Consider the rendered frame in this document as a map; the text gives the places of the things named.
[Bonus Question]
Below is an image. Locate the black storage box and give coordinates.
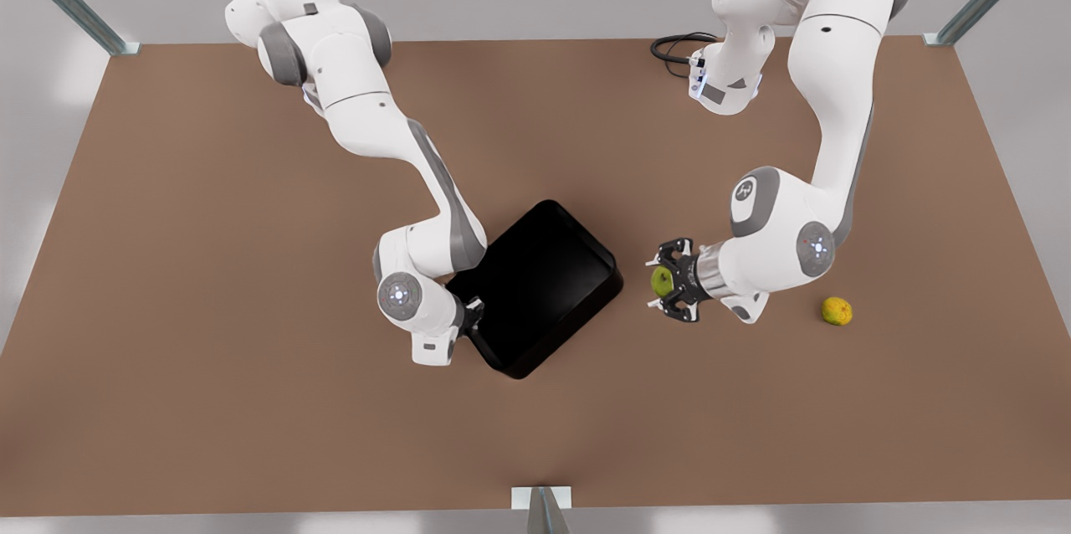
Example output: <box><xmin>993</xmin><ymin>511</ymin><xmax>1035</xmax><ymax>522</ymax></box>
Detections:
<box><xmin>445</xmin><ymin>199</ymin><xmax>625</xmax><ymax>381</ymax></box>

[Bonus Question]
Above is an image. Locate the black cable loop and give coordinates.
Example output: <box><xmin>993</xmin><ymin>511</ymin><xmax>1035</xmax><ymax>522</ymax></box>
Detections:
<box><xmin>650</xmin><ymin>32</ymin><xmax>722</xmax><ymax>80</ymax></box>

